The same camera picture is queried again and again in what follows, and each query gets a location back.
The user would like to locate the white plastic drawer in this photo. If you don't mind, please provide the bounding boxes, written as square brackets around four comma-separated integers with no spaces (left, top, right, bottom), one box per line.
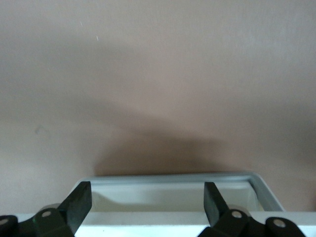
[71,171,287,213]

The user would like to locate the brown table cover sheet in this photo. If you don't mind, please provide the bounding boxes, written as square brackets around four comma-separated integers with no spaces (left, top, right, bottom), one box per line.
[0,0,316,213]

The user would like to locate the white drawer cabinet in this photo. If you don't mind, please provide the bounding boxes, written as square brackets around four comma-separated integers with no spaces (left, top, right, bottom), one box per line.
[74,211,316,237]

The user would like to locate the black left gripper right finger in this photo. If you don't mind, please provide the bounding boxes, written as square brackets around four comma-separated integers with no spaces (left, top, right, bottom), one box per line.
[199,182,304,237]

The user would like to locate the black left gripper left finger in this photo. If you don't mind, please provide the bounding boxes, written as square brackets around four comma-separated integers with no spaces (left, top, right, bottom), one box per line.
[0,181,92,237]

